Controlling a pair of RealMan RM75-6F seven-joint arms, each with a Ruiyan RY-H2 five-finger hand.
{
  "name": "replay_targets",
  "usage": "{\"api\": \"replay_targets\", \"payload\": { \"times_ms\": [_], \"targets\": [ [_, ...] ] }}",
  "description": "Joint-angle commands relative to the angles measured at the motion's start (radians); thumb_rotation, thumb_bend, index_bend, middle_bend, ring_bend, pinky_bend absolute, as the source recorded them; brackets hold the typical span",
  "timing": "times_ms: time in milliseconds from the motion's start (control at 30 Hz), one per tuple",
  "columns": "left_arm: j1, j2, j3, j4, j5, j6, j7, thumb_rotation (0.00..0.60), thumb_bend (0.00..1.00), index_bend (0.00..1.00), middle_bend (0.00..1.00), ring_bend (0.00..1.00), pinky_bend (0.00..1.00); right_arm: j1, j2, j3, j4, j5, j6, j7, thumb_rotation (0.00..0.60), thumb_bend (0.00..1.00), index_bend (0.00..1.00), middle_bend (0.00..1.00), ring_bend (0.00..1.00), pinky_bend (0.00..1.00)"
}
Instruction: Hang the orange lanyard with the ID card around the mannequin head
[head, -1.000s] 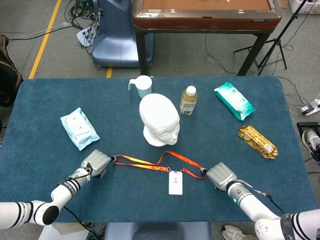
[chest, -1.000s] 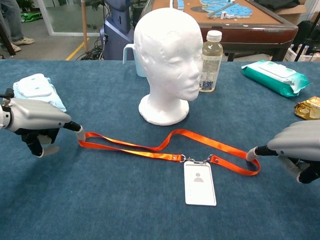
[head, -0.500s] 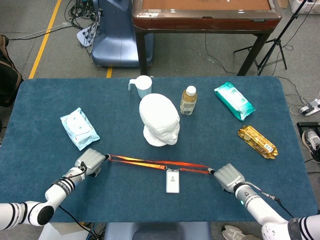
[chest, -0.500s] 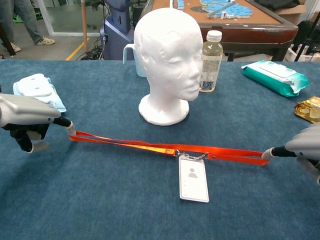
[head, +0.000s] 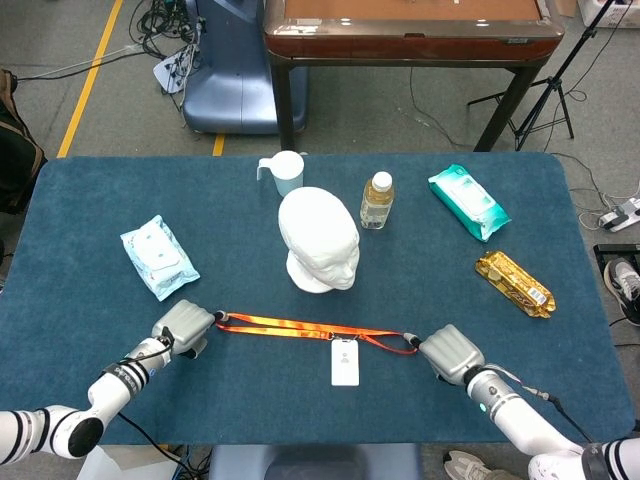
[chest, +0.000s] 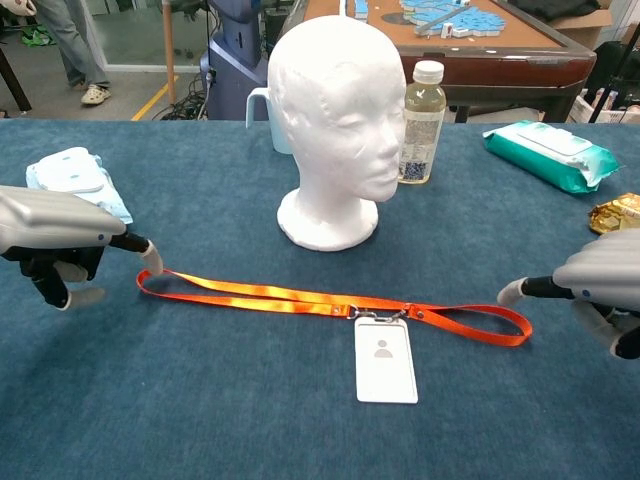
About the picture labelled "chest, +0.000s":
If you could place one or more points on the clear bottle with yellow drink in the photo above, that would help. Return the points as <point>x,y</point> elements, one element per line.
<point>425,125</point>

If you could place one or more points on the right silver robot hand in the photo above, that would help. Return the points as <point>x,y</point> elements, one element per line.
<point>605,270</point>

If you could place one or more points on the wooden pole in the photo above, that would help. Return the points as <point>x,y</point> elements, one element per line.
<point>169,50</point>

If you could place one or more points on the brown mahjong table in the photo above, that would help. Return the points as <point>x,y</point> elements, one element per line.
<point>500,65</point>

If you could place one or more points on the green wet wipes pack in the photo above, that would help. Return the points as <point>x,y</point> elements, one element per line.
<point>540,160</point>

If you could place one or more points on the black tripod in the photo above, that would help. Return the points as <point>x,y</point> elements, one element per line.
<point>602,100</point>

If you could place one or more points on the green bag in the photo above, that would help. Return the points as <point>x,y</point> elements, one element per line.
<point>35,39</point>

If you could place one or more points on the white box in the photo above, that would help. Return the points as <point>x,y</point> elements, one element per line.
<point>582,110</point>

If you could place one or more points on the gold foil snack package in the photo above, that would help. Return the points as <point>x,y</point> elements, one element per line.
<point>620,212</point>

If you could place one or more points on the light blue wet wipes pack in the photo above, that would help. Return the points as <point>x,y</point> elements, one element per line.
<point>70,170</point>

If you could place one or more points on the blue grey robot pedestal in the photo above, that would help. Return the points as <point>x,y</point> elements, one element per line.
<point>230,75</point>

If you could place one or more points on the black garment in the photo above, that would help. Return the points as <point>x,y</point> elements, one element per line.
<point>555,7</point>

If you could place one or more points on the white glass partition frame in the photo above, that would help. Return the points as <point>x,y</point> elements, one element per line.
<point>100,55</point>

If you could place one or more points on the brown cardboard box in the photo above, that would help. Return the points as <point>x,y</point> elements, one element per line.
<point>585,32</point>

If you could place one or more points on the dark wooden furniture leg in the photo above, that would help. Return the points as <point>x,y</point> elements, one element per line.
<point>15,85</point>

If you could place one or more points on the person in jeans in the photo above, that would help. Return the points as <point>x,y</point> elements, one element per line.
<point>75,45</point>

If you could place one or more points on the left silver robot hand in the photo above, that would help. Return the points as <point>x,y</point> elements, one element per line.
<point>55,220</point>

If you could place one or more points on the blue felt table cover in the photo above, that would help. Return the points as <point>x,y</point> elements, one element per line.
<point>200,400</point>

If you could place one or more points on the black backpack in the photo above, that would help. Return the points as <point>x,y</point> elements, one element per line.
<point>620,65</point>

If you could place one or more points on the blue mahjong tile pile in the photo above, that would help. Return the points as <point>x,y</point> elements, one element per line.
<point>465,20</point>

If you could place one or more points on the white foam mannequin head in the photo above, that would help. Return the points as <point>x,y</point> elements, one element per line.
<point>330,125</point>

